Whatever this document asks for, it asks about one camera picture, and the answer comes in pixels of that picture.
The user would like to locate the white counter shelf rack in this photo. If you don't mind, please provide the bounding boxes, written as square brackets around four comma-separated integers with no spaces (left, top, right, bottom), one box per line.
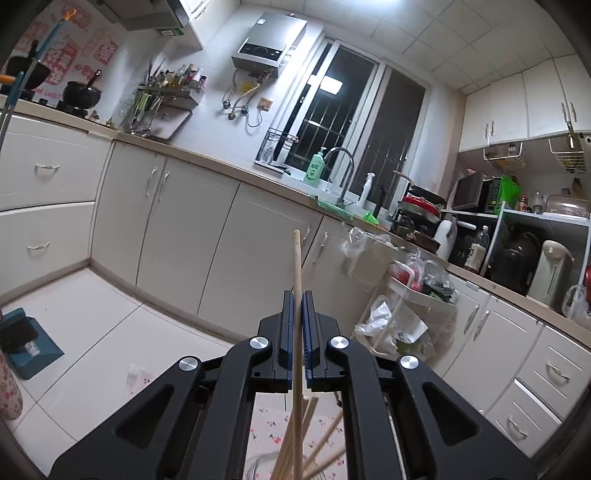
[441,208,591,287]

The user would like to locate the wooden chopstick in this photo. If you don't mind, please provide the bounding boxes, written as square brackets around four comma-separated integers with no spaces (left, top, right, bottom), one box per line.
[305,410,345,478]
[270,406,296,480]
[292,230,306,480]
[288,397,320,480]

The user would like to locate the green plastic bag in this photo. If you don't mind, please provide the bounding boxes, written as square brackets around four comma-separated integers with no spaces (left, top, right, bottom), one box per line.
[494,174,522,215]

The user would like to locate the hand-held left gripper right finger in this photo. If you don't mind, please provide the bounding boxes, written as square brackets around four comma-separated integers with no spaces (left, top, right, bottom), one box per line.
[302,290,539,480]

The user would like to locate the pink wall stickers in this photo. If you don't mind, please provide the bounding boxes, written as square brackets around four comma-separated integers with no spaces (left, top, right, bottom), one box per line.
[21,4,118,95]

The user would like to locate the water heater hoses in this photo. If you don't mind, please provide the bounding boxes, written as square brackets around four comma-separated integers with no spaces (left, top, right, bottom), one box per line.
[222,71,266,127]

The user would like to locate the black wok on stove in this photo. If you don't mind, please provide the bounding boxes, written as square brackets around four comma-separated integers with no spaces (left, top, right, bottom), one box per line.
[62,70,103,116]

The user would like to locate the black microwave oven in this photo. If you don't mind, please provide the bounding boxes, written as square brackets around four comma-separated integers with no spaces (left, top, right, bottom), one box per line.
[450,171,504,214]

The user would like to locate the bunch of wooden chopsticks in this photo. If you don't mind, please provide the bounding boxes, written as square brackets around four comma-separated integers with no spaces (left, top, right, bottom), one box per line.
[247,392,352,480]

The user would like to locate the blue dustpan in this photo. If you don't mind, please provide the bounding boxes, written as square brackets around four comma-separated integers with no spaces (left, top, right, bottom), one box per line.
[0,308,64,380]

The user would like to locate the range hood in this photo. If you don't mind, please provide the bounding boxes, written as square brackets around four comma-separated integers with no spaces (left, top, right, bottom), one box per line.
[99,0,190,32]

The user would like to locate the barred kitchen window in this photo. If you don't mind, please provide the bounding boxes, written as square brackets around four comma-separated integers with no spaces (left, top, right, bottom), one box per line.
[277,34,432,206]

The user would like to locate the white jug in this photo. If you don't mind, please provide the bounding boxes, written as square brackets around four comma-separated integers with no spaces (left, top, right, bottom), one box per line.
[435,218,459,261]

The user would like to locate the hanging bin with plastic bag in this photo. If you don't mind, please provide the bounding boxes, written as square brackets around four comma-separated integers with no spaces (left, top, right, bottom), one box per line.
[342,231,400,289]

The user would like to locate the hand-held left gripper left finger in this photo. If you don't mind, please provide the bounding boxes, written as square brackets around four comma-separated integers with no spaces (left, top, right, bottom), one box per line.
[48,290,295,480]

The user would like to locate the clear glass jar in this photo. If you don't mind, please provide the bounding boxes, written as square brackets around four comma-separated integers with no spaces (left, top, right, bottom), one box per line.
[245,455,347,480]

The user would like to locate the stack of pans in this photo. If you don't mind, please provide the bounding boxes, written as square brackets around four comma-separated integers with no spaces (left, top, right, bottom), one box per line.
[390,185,446,252]

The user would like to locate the white rolling cart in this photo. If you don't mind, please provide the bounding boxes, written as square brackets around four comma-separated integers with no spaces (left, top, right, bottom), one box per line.
[353,272,460,365]

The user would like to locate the large hanging wire basket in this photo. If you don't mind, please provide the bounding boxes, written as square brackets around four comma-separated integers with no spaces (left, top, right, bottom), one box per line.
[549,134,591,175]

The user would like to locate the pale cutting board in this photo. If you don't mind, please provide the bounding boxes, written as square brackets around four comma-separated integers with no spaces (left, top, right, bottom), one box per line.
[154,108,193,140]

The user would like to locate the clear plastic wrapper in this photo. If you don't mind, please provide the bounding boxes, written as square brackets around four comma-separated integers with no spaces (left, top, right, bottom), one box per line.
[127,364,153,393]

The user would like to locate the blue pole handle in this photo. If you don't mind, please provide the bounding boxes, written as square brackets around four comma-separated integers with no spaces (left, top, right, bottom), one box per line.
[0,9,77,153]

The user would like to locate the wall spice rack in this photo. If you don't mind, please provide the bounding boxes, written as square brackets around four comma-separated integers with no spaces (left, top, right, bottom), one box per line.
[136,58,206,110]

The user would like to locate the clear dish cover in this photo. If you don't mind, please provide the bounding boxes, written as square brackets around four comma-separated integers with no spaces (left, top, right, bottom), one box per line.
[545,194,591,217]

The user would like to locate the small hanging wire basket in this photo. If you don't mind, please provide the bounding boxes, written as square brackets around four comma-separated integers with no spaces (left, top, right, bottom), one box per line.
[483,142,527,169]

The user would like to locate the white base cabinets with drawers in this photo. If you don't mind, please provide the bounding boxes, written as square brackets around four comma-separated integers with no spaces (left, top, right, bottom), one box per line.
[434,272,591,444]

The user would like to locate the black rice cooker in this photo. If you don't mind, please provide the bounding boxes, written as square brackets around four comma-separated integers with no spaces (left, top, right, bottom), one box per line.
[489,231,542,294]

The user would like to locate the white thermal water pot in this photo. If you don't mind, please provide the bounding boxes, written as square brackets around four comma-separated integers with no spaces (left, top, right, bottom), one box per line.
[527,240,574,310]

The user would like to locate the green dish cloth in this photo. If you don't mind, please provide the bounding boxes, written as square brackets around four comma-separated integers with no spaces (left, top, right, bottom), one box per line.
[314,196,354,217]

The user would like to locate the silver wall water heater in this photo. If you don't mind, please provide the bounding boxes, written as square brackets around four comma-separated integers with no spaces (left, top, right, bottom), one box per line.
[231,13,308,79]

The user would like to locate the green dish soap bottle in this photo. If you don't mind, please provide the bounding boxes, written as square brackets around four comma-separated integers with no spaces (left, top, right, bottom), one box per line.
[303,147,326,188]

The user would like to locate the white upper cabinets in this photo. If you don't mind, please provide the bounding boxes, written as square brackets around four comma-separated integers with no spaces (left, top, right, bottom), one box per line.
[459,53,591,152]

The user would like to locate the curved steel faucet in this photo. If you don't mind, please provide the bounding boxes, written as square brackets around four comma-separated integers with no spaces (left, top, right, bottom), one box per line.
[323,147,355,208]

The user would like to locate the long white base cabinets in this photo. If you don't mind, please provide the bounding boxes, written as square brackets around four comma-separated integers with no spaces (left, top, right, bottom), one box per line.
[0,113,402,344]

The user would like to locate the black pot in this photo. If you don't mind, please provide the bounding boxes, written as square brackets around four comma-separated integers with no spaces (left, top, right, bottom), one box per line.
[8,41,51,90]

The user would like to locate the clear drink bottle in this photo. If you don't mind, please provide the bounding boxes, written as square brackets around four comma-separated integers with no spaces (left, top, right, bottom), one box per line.
[464,225,490,273]

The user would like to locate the white spray bottle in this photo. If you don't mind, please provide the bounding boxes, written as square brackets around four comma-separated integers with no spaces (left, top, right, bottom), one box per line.
[358,173,376,210]

